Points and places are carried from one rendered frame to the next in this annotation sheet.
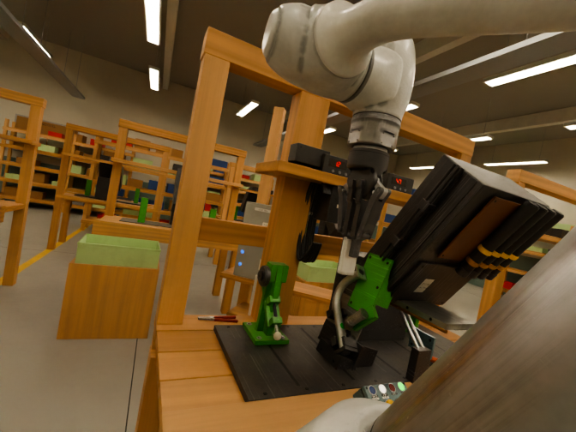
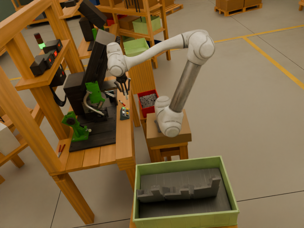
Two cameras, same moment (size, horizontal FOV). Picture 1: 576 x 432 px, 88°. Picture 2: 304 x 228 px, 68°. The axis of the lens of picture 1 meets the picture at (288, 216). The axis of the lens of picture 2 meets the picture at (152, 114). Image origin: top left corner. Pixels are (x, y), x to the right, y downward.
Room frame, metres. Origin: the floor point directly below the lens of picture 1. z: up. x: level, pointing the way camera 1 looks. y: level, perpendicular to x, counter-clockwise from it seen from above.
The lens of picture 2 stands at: (-0.25, 1.13, 2.23)
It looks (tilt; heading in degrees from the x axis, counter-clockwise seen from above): 38 degrees down; 297
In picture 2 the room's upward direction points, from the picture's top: 11 degrees counter-clockwise
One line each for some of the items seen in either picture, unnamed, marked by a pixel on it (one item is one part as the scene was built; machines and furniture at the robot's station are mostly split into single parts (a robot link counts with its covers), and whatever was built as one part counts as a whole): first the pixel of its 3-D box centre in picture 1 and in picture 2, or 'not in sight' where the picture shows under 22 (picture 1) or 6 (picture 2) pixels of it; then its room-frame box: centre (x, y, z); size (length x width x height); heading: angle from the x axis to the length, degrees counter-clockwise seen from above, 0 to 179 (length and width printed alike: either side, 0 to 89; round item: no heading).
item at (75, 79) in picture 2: (372, 294); (80, 93); (1.31, -0.43, 1.07); 0.30 x 0.18 x 0.34; 116
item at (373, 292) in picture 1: (376, 284); (94, 90); (1.05, -0.36, 1.17); 0.13 x 0.12 x 0.20; 116
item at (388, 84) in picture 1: (379, 76); (115, 54); (0.56, -0.12, 1.65); 0.13 x 0.11 x 0.16; 118
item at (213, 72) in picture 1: (344, 220); (50, 76); (1.41, -0.26, 1.36); 1.49 x 0.09 x 0.97; 116
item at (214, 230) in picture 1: (330, 245); (49, 90); (1.47, -0.23, 1.23); 1.30 x 0.05 x 0.09; 116
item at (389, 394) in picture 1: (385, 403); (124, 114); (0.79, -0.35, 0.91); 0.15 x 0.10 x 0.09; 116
